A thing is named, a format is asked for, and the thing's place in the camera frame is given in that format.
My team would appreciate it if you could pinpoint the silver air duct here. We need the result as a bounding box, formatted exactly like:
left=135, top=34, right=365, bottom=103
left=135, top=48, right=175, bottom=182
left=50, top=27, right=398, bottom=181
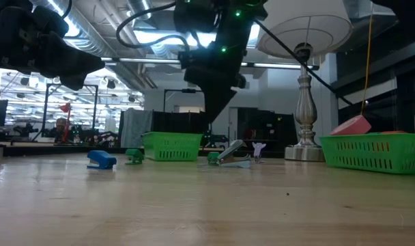
left=29, top=0, right=157, bottom=90

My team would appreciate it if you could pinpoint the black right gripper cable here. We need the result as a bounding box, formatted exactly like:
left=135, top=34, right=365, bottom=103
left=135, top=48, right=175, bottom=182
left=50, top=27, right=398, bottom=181
left=116, top=1, right=192, bottom=53

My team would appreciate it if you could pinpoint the black aluminium table frame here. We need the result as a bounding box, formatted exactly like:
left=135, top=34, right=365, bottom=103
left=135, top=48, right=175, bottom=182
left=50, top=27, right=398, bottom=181
left=0, top=143, right=287, bottom=159

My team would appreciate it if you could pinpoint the grey hanging cloth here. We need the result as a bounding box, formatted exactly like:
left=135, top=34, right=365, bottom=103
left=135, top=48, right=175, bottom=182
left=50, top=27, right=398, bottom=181
left=120, top=108, right=154, bottom=148

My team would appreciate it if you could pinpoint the red articulated lamp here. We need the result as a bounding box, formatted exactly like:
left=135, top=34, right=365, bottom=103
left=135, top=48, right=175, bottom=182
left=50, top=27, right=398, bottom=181
left=59, top=102, right=74, bottom=143

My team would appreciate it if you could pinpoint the black station frame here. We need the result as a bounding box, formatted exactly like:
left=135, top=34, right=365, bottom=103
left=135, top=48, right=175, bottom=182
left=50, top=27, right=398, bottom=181
left=43, top=83, right=99, bottom=137
left=162, top=87, right=214, bottom=134

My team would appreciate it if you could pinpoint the black partition panel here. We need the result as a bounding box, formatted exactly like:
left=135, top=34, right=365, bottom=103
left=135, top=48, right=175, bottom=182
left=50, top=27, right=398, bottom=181
left=151, top=109, right=208, bottom=134

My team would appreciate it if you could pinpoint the black cabinet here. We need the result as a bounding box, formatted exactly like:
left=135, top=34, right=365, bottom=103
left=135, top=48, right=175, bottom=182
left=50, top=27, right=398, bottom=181
left=237, top=107, right=299, bottom=151

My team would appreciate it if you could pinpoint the ceiling light panel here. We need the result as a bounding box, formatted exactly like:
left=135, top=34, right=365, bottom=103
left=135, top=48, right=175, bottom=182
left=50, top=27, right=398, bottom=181
left=132, top=23, right=261, bottom=49

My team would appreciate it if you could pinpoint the green plastic basket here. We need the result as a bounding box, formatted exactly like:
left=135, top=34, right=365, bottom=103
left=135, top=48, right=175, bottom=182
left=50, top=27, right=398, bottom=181
left=319, top=132, right=415, bottom=175
left=141, top=132, right=204, bottom=162

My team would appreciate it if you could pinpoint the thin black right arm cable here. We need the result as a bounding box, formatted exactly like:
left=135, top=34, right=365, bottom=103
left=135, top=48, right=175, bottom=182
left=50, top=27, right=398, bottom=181
left=254, top=19, right=354, bottom=106

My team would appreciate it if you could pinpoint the long ceiling light bar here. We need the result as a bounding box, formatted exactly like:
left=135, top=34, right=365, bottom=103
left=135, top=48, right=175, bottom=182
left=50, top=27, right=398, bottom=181
left=101, top=57, right=319, bottom=71

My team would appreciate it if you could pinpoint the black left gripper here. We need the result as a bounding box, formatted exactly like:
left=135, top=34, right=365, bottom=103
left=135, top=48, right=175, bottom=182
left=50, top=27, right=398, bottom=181
left=0, top=0, right=106, bottom=92

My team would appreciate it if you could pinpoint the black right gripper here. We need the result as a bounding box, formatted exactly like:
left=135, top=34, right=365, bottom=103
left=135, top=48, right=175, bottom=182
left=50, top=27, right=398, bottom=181
left=173, top=0, right=269, bottom=124

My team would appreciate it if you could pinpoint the pink tape roll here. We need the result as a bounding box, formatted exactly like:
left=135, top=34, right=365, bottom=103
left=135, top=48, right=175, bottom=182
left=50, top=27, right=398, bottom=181
left=330, top=114, right=372, bottom=136

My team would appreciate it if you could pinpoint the yellow extension cable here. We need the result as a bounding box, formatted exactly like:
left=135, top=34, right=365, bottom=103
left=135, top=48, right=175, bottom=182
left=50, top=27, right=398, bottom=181
left=360, top=15, right=374, bottom=116

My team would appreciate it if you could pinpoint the person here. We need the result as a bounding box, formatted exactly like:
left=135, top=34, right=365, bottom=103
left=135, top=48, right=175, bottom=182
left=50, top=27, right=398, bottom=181
left=53, top=118, right=70, bottom=143

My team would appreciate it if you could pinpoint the silver stapler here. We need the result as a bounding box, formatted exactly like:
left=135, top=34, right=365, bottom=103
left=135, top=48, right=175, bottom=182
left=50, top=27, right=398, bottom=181
left=216, top=139, right=252, bottom=169

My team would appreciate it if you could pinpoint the white shade silver table lamp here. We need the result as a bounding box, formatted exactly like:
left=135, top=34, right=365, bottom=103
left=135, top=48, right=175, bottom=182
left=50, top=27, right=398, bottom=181
left=257, top=0, right=354, bottom=162

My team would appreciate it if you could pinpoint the small blue stapler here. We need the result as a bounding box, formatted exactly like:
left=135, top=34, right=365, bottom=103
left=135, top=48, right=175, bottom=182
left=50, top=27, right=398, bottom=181
left=87, top=150, right=117, bottom=170

